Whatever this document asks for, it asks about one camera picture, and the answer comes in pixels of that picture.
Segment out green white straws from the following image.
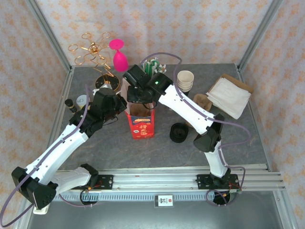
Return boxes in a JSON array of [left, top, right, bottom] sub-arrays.
[[140, 57, 167, 74]]

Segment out red paper bag white handles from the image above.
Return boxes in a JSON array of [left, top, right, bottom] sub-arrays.
[[121, 77, 156, 140]]

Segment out brown pulp cup carrier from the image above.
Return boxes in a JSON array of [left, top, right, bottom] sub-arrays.
[[192, 93, 213, 112]]

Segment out yellow tin can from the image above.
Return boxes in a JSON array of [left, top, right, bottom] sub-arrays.
[[76, 94, 89, 108]]

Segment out small black bottle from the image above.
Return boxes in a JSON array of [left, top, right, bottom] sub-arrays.
[[64, 99, 78, 113]]

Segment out stack of paper cups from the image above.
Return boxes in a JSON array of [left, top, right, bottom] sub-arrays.
[[176, 70, 195, 94]]

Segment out pink wine glass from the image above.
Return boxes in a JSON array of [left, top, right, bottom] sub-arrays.
[[109, 39, 129, 73]]

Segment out stack of black lids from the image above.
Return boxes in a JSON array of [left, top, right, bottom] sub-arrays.
[[169, 123, 189, 144]]

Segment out stack of white napkins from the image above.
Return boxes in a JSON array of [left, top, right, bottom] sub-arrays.
[[206, 76, 252, 120]]

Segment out white number label card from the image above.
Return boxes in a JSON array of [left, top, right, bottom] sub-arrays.
[[154, 195, 174, 208]]

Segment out white digital timer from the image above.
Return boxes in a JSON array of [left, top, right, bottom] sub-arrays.
[[32, 204, 50, 215]]

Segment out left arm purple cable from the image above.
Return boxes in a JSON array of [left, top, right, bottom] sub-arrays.
[[0, 84, 105, 227]]

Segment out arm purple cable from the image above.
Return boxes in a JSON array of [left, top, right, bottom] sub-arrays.
[[142, 53, 251, 208], [0, 84, 105, 227]]

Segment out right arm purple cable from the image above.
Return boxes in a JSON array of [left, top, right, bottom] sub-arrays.
[[142, 53, 251, 208]]

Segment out gold wire glass rack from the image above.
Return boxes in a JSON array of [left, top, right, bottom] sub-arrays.
[[68, 32, 120, 93]]

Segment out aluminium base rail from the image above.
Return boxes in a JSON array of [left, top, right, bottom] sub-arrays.
[[25, 164, 286, 191]]

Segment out aluminium frame post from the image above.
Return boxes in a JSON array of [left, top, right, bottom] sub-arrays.
[[237, 0, 284, 72], [25, 0, 73, 73]]

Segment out grey slotted cable duct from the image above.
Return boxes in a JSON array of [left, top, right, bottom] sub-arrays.
[[51, 192, 236, 201]]

